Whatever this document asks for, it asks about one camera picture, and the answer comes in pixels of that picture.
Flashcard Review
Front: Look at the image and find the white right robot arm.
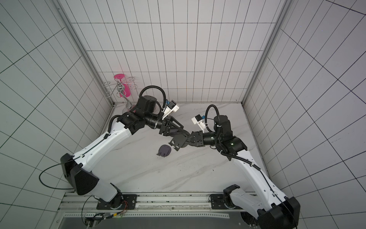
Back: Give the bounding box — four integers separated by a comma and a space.
187, 105, 300, 229

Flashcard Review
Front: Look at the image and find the pink plastic cup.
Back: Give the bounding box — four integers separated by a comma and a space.
114, 73, 131, 98

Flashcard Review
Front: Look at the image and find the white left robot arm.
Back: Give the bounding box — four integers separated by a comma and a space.
60, 85, 179, 209

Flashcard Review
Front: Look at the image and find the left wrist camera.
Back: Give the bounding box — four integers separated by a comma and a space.
162, 100, 179, 120

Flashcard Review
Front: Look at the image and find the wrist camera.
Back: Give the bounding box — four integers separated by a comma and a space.
162, 100, 179, 120
191, 114, 206, 132

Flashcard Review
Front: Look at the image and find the chrome cup holder stand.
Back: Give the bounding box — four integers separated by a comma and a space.
103, 73, 137, 112

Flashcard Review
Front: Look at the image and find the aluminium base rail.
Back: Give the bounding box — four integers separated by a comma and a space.
61, 191, 289, 219

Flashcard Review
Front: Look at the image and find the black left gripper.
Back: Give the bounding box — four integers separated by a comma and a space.
145, 112, 185, 136

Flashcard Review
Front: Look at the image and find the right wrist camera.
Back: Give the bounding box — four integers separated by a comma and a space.
191, 114, 206, 132

